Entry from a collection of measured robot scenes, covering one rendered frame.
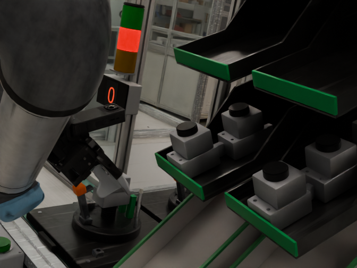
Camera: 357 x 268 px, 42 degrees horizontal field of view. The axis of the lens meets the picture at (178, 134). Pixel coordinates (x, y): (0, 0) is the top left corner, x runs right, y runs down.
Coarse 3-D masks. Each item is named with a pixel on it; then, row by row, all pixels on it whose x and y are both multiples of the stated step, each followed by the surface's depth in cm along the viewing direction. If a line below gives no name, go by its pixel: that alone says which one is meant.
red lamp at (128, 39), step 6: (120, 30) 106; (126, 30) 105; (132, 30) 105; (138, 30) 106; (120, 36) 106; (126, 36) 105; (132, 36) 105; (138, 36) 106; (120, 42) 106; (126, 42) 105; (132, 42) 106; (138, 42) 107; (120, 48) 106; (126, 48) 106; (132, 48) 106; (138, 48) 108
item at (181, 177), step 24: (240, 96) 75; (264, 96) 78; (216, 120) 74; (264, 120) 77; (288, 120) 64; (264, 144) 64; (288, 144) 66; (168, 168) 68; (216, 168) 67; (240, 168) 63; (192, 192) 63; (216, 192) 62
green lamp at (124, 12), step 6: (126, 6) 104; (132, 6) 104; (126, 12) 104; (132, 12) 104; (138, 12) 104; (126, 18) 104; (132, 18) 104; (138, 18) 105; (120, 24) 106; (126, 24) 105; (132, 24) 104; (138, 24) 105
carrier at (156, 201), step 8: (152, 192) 117; (160, 192) 118; (168, 192) 119; (176, 192) 114; (136, 200) 111; (144, 200) 112; (152, 200) 113; (160, 200) 114; (168, 200) 111; (176, 200) 109; (144, 208) 108; (152, 208) 108; (160, 208) 109; (168, 208) 110; (152, 216) 106; (160, 216) 105
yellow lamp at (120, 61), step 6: (120, 54) 106; (126, 54) 106; (132, 54) 107; (120, 60) 107; (126, 60) 107; (132, 60) 107; (114, 66) 108; (120, 66) 107; (126, 66) 107; (132, 66) 108; (126, 72) 107; (132, 72) 108
